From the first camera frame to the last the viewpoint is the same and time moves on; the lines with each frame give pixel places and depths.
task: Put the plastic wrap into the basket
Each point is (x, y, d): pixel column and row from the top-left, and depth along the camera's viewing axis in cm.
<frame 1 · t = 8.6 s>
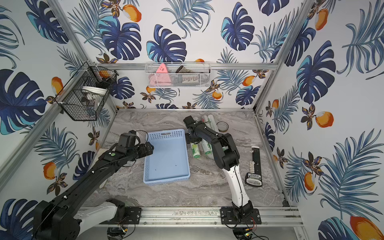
left hand: (147, 146, 82), fingers open
right hand: (192, 139, 104), fingers open
plastic wrap roll: (195, 151, 95), point 5 cm above the table
plastic wrap roll 2: (204, 118, 115), point 3 cm above the table
plastic wrap roll 3: (211, 120, 115), point 2 cm above the table

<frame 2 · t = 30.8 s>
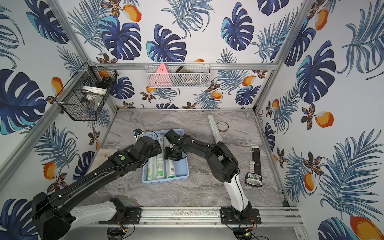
left hand: (153, 143, 77), fingers open
right hand: (166, 158, 92), fingers open
plastic wrap roll: (152, 168, 89), point 4 cm above the table
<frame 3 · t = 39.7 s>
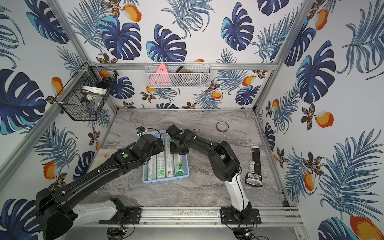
left hand: (156, 141, 77), fingers open
right hand: (176, 150, 94), fingers open
plastic wrap roll 3: (180, 165, 83), point 10 cm above the table
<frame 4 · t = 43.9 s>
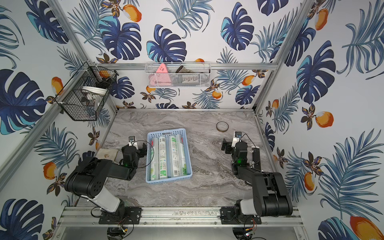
left hand: (135, 142, 93), fingers open
right hand: (233, 139, 91), fingers open
